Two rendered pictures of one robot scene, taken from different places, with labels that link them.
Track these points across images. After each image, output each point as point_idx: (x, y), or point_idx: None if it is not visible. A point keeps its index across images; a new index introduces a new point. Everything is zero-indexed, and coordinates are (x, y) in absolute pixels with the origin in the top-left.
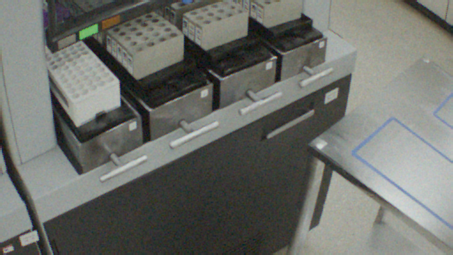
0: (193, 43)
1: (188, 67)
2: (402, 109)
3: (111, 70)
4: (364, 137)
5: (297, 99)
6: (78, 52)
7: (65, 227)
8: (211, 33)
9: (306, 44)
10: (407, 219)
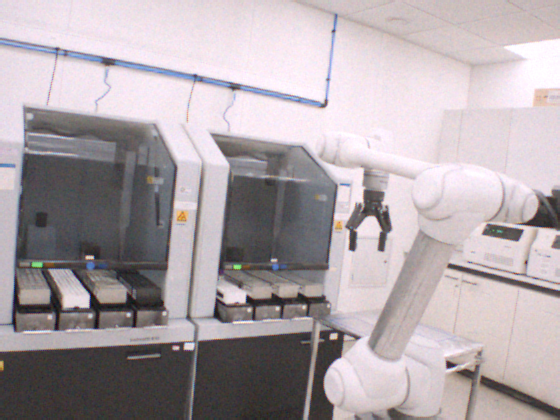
0: (275, 295)
1: (272, 299)
2: (358, 316)
3: None
4: (337, 318)
5: None
6: (228, 285)
7: (208, 348)
8: (282, 290)
9: (321, 303)
10: (351, 334)
